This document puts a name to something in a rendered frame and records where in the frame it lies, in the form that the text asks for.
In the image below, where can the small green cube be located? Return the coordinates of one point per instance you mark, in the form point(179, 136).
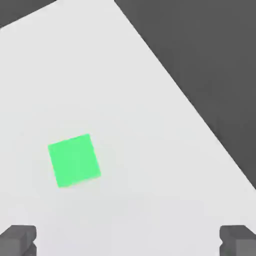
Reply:
point(74, 161)

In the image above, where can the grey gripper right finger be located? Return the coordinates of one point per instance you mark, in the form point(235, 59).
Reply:
point(238, 240)

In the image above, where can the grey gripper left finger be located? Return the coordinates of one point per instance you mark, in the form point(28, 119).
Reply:
point(18, 240)

